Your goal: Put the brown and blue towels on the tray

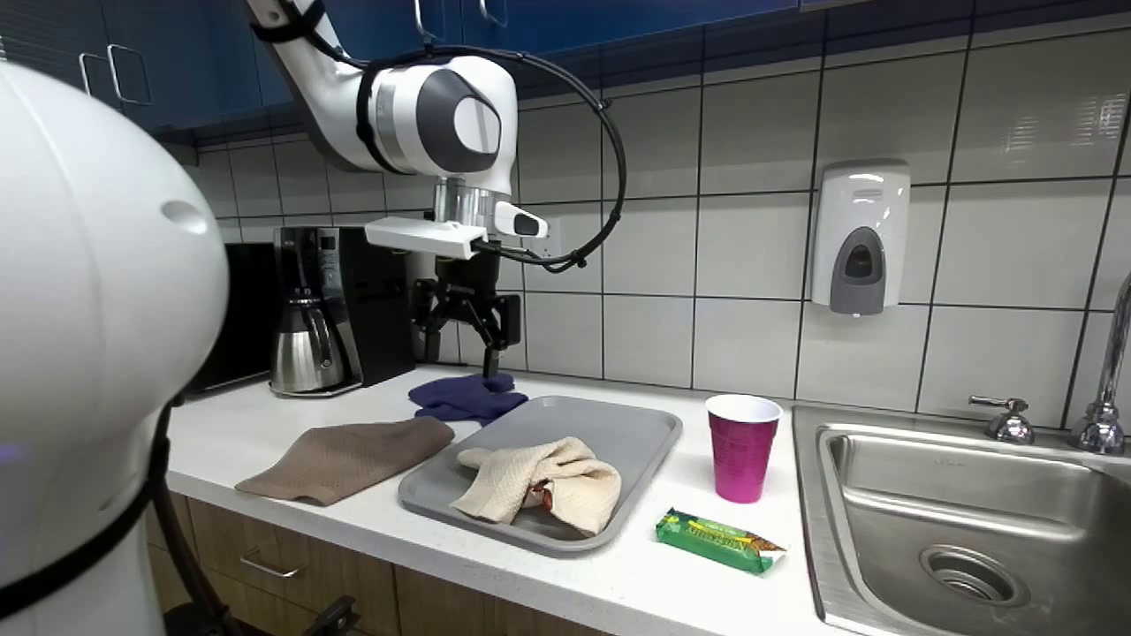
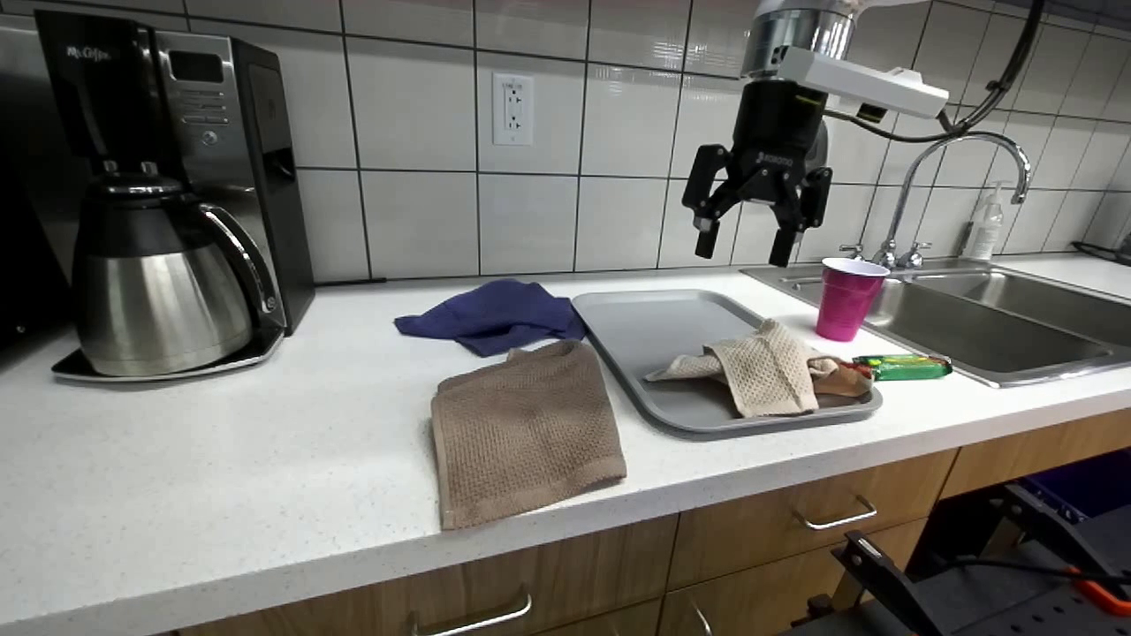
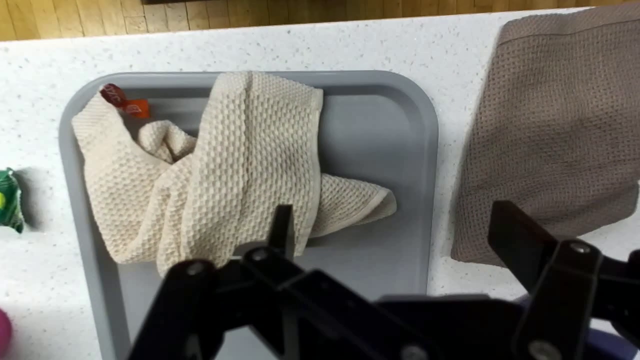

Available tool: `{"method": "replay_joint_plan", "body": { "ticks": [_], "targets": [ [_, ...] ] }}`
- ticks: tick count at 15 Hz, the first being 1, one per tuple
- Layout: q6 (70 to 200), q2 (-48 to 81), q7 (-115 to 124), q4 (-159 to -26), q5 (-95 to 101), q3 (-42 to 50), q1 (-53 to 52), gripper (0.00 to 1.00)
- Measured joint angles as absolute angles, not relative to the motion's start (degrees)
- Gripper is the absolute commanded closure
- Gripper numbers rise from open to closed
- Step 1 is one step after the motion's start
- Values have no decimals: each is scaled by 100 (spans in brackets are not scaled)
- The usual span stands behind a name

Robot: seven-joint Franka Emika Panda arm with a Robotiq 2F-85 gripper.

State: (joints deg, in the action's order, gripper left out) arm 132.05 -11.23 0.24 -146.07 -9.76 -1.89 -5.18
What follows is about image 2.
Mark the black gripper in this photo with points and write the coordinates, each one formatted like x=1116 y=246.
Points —
x=777 y=127

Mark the blue towel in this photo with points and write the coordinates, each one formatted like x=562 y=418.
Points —
x=496 y=317

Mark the brown towel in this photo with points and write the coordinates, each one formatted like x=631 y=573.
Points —
x=524 y=436

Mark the grey plastic tray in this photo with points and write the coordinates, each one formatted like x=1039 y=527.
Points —
x=658 y=336

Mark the magenta plastic cup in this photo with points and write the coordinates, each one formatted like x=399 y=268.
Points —
x=846 y=302

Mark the beige towel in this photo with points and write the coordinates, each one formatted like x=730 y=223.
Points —
x=763 y=372

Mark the small brown cloth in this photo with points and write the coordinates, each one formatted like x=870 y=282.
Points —
x=841 y=380

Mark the green snack packet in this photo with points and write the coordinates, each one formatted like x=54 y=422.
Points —
x=904 y=367

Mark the clear soap bottle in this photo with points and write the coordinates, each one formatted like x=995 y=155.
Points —
x=982 y=232

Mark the chrome faucet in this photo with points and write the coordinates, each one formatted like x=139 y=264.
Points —
x=1019 y=162

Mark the stainless steel sink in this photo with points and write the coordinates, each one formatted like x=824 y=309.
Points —
x=1012 y=318

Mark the black lever clamp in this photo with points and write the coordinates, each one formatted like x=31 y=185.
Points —
x=883 y=576

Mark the wooden base cabinet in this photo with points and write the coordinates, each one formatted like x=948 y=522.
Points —
x=565 y=576

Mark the black coffee maker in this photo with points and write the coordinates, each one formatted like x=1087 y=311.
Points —
x=248 y=144

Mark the stainless steel carafe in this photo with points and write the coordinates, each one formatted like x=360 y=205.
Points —
x=153 y=295

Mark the black appliance box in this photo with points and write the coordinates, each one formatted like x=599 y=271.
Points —
x=17 y=271

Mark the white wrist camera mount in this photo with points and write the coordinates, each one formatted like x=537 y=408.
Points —
x=870 y=86

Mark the white wall outlet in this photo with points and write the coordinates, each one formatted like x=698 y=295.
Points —
x=514 y=109

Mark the black cart frame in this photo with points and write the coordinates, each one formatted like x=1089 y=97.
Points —
x=1002 y=607

